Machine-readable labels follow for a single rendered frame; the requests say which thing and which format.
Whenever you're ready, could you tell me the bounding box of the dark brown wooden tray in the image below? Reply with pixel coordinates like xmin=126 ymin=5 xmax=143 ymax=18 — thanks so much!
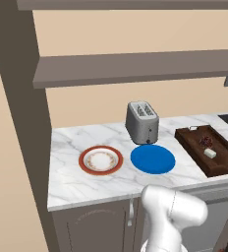
xmin=174 ymin=124 xmax=228 ymax=178

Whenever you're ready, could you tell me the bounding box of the dark red dessert item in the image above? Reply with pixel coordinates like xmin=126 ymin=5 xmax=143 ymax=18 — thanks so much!
xmin=199 ymin=135 xmax=214 ymax=148

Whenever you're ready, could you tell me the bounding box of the cream block dessert item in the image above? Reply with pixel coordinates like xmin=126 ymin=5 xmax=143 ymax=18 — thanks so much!
xmin=203 ymin=148 xmax=217 ymax=159

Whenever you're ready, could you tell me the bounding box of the silver two-slot toaster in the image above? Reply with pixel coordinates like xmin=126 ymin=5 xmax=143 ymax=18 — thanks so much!
xmin=125 ymin=100 xmax=160 ymax=146

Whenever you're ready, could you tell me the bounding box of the red-rimmed white plate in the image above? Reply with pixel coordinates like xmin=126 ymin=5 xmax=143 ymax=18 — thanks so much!
xmin=78 ymin=145 xmax=125 ymax=176

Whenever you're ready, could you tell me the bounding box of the blue plate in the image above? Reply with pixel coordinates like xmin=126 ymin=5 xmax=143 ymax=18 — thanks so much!
xmin=130 ymin=144 xmax=177 ymax=175

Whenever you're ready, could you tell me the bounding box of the grey-brown tall cabinet panel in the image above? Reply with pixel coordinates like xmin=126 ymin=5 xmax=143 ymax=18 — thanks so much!
xmin=0 ymin=0 xmax=61 ymax=252

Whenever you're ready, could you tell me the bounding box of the grey cupboard door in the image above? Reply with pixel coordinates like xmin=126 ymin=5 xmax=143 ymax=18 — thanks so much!
xmin=51 ymin=198 xmax=141 ymax=252

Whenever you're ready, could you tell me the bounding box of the grey dishwasher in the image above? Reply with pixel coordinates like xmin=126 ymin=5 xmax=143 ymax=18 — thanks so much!
xmin=177 ymin=184 xmax=228 ymax=252

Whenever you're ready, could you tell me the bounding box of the grey-brown wall shelf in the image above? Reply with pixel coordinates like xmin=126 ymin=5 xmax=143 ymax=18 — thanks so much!
xmin=16 ymin=0 xmax=228 ymax=12
xmin=32 ymin=48 xmax=228 ymax=90

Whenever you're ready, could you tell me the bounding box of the white cupboard door handle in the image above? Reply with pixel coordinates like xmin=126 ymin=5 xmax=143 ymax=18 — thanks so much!
xmin=127 ymin=198 xmax=136 ymax=227

